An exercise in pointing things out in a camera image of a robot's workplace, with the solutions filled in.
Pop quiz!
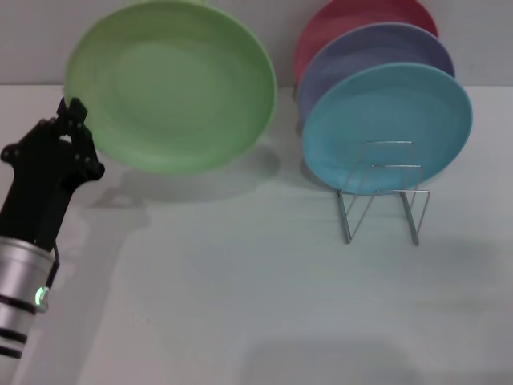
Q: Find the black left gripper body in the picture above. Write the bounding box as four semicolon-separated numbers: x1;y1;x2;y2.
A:
0;130;83;252

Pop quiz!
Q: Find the purple plate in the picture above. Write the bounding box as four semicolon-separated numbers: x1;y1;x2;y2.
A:
296;22;456;121

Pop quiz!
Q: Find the green plate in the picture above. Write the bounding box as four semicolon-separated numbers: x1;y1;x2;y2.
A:
63;0;278;176

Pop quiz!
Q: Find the light blue plate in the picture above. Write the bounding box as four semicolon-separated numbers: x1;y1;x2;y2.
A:
301;63;474;197

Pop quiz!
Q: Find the silver wire plate rack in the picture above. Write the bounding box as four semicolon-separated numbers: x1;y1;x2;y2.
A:
336;139;432;246

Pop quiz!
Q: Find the red plate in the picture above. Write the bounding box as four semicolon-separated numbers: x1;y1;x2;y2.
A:
293;0;438;87

